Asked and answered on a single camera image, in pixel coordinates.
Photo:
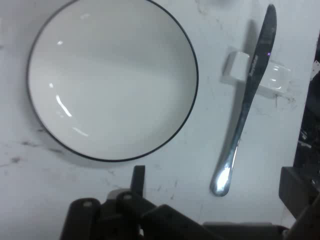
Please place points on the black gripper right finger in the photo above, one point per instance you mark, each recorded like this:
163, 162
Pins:
300, 195

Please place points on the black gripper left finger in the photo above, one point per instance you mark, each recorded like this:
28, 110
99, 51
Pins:
117, 220

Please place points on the silver table knife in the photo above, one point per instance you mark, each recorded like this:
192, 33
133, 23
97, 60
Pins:
250, 87

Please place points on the white plate with black rim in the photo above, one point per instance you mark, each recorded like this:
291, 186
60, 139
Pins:
112, 80

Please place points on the white ceramic cutlery rest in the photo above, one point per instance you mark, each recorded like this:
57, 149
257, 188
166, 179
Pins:
237, 67

